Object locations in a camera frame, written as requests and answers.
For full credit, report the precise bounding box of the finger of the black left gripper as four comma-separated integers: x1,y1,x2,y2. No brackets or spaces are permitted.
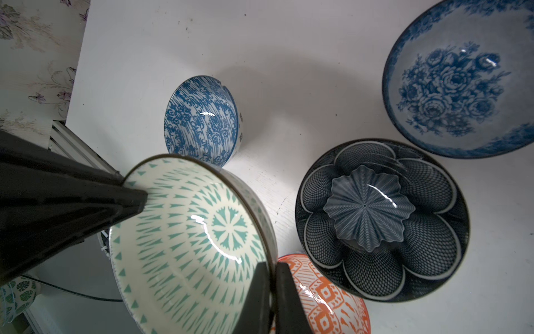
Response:
1,132,147,284

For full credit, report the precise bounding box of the white green patterned bowl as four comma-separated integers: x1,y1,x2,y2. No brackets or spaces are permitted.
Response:
109,154,278,333

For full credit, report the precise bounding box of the blue floral swirl bowl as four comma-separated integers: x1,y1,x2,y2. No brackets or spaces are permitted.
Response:
164,75,243,168

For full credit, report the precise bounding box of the blue rose bowl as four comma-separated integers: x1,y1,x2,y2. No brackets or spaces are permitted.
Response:
382,1,533,159

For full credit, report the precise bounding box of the dark navy petal bowl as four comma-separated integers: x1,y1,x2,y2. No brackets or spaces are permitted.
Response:
296,139,470,303

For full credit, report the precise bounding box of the aluminium front rail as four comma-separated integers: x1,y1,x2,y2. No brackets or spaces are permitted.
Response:
48,121,120,175

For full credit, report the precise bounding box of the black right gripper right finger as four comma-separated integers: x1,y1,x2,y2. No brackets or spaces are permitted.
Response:
275,262,313,334

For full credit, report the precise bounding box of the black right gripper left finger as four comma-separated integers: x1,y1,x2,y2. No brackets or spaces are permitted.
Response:
233,262,271,334

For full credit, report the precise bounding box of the orange patterned bowl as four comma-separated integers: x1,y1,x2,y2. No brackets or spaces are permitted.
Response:
279,254,371,333

